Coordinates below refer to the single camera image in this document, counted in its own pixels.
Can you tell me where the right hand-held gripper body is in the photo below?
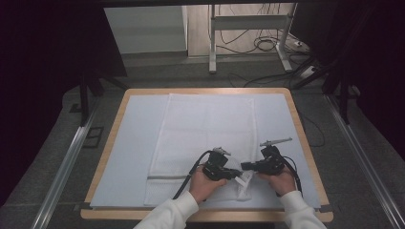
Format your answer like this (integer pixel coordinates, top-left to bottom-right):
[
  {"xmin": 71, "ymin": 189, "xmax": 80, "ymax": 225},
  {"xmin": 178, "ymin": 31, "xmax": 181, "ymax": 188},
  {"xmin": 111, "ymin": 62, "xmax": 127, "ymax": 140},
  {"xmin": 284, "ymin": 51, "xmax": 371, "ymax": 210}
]
[{"xmin": 259, "ymin": 136, "xmax": 293, "ymax": 176}]

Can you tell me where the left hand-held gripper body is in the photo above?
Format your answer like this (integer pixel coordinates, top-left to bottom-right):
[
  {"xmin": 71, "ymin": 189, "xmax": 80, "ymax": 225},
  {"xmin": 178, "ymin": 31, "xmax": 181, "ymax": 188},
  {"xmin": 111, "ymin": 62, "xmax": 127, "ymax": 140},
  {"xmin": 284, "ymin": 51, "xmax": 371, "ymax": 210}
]
[{"xmin": 202, "ymin": 146, "xmax": 234, "ymax": 181}]

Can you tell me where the white mesh laundry bag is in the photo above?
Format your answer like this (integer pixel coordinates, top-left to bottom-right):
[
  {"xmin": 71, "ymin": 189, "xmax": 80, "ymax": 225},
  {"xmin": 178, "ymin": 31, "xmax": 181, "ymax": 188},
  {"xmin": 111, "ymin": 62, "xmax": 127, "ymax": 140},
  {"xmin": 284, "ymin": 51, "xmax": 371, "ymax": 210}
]
[{"xmin": 143, "ymin": 93, "xmax": 258, "ymax": 207}]

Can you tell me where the person's right hand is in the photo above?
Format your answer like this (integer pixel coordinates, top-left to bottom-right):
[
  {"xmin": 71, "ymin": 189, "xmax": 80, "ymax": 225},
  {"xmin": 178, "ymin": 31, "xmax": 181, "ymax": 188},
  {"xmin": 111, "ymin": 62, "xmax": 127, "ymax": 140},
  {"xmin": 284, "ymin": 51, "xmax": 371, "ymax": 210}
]
[{"xmin": 256, "ymin": 167, "xmax": 297, "ymax": 197}]

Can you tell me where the person's left hand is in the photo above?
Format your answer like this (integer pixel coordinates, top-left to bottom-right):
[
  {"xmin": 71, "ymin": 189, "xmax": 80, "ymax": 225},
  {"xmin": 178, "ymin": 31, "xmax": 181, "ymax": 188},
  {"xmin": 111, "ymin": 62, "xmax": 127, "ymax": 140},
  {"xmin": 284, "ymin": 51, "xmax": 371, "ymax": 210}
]
[{"xmin": 189, "ymin": 165, "xmax": 227, "ymax": 204}]

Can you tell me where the light blue table mat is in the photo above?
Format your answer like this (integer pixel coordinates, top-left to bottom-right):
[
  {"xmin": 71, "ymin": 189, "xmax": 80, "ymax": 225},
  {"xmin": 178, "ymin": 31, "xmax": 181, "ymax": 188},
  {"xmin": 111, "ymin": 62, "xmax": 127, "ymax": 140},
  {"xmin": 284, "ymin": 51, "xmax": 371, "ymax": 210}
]
[{"xmin": 90, "ymin": 94, "xmax": 322, "ymax": 210}]

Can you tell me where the black metal stand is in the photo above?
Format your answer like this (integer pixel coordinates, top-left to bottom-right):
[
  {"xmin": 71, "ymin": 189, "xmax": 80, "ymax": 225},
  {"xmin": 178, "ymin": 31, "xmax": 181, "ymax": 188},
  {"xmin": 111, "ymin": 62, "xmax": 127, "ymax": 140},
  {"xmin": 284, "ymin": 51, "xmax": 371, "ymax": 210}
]
[
  {"xmin": 78, "ymin": 71, "xmax": 130, "ymax": 128},
  {"xmin": 291, "ymin": 56, "xmax": 352, "ymax": 126}
]

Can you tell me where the white power strip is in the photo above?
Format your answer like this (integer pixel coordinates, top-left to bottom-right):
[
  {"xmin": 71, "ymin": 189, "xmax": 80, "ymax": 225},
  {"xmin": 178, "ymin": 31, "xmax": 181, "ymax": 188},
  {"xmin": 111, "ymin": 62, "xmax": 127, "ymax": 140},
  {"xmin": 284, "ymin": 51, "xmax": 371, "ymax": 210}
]
[{"xmin": 298, "ymin": 65, "xmax": 317, "ymax": 80}]

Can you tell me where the black floor socket plate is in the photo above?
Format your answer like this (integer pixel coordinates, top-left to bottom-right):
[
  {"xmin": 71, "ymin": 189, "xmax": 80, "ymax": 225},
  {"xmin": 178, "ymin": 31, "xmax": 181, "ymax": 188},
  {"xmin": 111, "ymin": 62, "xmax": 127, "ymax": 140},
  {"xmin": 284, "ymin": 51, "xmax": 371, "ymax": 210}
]
[{"xmin": 82, "ymin": 126, "xmax": 105, "ymax": 149}]

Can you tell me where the white cabinet panel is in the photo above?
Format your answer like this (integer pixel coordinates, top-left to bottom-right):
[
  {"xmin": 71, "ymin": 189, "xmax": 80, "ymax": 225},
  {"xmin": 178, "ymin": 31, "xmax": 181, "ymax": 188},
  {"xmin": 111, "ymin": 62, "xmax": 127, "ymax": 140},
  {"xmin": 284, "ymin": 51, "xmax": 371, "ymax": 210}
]
[{"xmin": 104, "ymin": 5, "xmax": 189, "ymax": 55}]

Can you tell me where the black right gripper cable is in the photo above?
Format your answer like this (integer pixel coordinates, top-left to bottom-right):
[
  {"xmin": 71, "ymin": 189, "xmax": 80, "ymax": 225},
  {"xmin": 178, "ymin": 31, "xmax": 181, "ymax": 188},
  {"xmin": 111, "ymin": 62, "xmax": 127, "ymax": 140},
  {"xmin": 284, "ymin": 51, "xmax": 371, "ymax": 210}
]
[{"xmin": 281, "ymin": 156, "xmax": 303, "ymax": 196}]

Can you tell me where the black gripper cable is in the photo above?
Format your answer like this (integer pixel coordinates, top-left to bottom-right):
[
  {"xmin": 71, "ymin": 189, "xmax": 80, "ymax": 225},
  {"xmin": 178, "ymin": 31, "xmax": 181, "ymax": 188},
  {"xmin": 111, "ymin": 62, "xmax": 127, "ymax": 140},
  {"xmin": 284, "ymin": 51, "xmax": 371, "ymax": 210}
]
[
  {"xmin": 172, "ymin": 150, "xmax": 213, "ymax": 200},
  {"xmin": 281, "ymin": 156, "xmax": 303, "ymax": 196}
]

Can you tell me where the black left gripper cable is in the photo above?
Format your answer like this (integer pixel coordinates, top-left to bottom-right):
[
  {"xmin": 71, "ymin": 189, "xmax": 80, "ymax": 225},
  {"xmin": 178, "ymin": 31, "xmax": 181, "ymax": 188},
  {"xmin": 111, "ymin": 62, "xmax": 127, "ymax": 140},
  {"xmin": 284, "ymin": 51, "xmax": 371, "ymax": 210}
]
[{"xmin": 172, "ymin": 150, "xmax": 213, "ymax": 200}]

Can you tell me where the thin black floor cable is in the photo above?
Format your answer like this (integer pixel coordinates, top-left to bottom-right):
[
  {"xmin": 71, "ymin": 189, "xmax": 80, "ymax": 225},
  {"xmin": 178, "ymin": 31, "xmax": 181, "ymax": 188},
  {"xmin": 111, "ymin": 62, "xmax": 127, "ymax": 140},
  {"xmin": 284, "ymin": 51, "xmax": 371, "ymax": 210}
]
[{"xmin": 299, "ymin": 111, "xmax": 327, "ymax": 148}]

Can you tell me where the aluminium floor rail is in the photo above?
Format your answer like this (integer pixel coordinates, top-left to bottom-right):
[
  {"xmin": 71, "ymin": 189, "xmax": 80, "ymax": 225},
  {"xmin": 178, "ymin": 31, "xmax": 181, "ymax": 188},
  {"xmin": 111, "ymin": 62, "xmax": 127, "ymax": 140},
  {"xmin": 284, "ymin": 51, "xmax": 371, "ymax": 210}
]
[
  {"xmin": 324, "ymin": 94, "xmax": 405, "ymax": 229},
  {"xmin": 31, "ymin": 96, "xmax": 100, "ymax": 229}
]

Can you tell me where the black floor cables bundle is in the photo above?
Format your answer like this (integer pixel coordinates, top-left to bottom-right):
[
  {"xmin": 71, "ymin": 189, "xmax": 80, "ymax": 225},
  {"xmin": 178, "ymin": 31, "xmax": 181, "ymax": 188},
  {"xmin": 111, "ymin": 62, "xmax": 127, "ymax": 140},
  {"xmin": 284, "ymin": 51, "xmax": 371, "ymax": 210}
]
[{"xmin": 216, "ymin": 3, "xmax": 311, "ymax": 89}]

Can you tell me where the white metal desk frame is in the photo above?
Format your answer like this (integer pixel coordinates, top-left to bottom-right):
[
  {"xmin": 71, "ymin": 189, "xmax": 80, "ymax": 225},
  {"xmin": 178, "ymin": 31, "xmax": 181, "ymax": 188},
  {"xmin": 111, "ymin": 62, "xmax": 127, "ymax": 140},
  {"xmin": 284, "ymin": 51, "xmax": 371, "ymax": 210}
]
[{"xmin": 208, "ymin": 3, "xmax": 298, "ymax": 74}]

